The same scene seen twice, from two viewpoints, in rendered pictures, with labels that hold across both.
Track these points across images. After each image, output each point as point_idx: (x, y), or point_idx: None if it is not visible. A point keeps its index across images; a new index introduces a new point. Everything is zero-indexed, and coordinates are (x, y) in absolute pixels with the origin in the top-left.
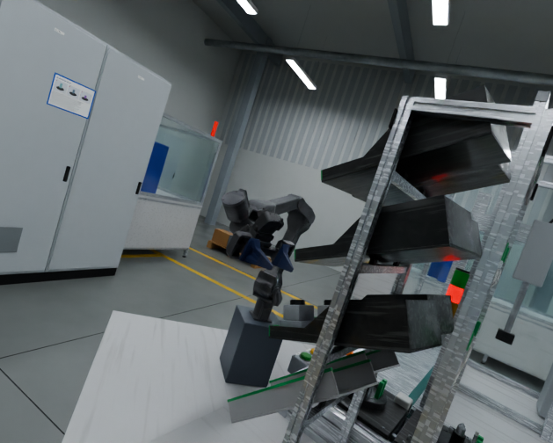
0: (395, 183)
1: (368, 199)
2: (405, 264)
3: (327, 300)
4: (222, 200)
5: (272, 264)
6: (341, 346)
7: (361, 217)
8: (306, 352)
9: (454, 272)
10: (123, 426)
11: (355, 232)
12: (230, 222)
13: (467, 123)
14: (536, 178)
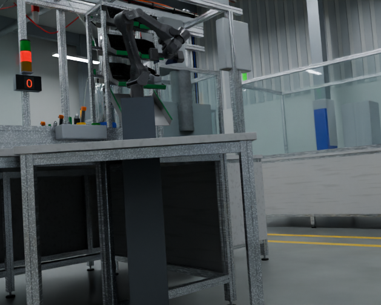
0: (146, 32)
1: (157, 40)
2: (108, 51)
3: (149, 71)
4: (189, 36)
5: (159, 61)
6: None
7: (157, 46)
8: (94, 123)
9: (29, 43)
10: None
11: (157, 50)
12: (182, 43)
13: None
14: (94, 17)
